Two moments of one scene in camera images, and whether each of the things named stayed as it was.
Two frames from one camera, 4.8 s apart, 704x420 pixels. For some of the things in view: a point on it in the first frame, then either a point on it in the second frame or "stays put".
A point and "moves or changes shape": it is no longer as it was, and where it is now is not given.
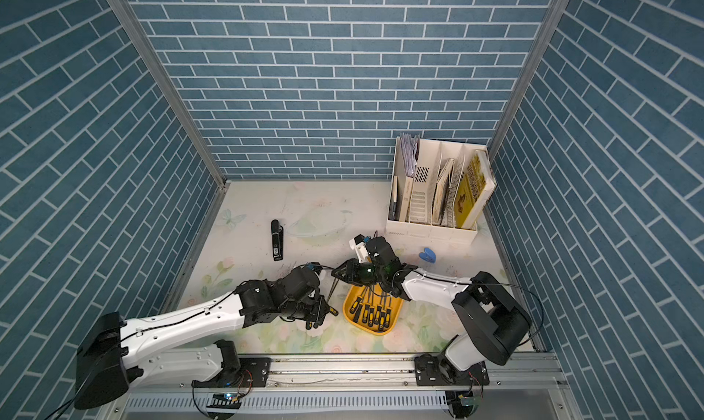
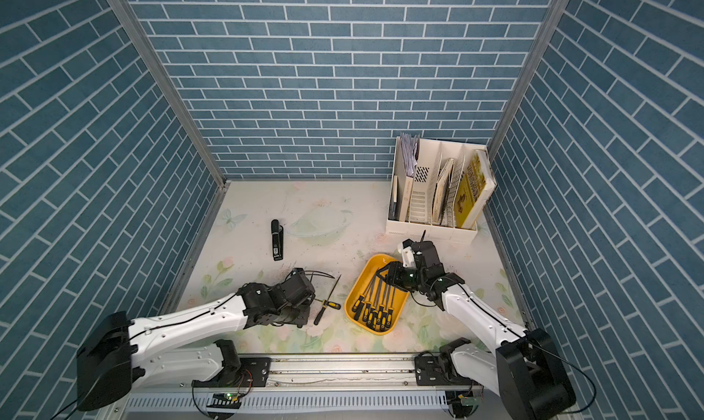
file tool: (371, 312) stays put
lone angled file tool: (332, 309) moves or changes shape
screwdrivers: (379, 311) stays put
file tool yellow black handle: (357, 302) stays put
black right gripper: (352, 271) -> (393, 276)
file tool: (388, 313) stays put
